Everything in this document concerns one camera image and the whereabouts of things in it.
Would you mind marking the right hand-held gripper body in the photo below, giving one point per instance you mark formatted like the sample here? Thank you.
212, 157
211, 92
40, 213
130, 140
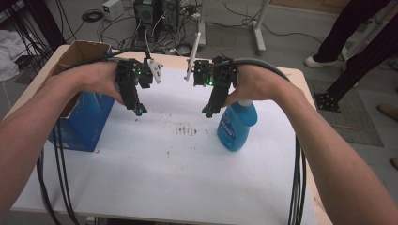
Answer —
216, 81

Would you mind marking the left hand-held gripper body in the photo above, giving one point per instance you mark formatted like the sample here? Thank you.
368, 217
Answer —
127, 81

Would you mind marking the person's left hand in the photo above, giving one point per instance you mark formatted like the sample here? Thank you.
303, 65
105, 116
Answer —
94, 79

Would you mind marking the person's right hand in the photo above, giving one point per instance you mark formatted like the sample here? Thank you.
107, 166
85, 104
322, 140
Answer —
259, 84

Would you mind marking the blue spray bottle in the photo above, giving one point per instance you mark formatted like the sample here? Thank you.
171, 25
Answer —
235, 125

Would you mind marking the blue cardboard box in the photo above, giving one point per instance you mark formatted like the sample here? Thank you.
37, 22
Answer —
84, 118

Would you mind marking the white metal stand leg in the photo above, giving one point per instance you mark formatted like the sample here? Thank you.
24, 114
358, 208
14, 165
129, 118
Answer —
202, 28
259, 31

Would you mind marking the black computer tower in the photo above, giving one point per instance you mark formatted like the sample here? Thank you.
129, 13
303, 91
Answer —
143, 12

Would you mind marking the white table cover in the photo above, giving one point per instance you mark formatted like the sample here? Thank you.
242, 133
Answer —
175, 175

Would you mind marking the white power supply box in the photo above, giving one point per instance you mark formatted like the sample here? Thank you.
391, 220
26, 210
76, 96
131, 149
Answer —
112, 8

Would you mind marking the wooden table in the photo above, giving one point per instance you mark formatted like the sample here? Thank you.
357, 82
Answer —
308, 90

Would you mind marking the white cloth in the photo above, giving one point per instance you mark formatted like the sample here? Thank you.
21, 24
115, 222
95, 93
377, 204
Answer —
11, 53

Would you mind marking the grey floor mat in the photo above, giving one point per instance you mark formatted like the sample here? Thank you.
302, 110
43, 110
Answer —
347, 118

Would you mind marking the beige shoe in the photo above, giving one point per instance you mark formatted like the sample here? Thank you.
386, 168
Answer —
389, 111

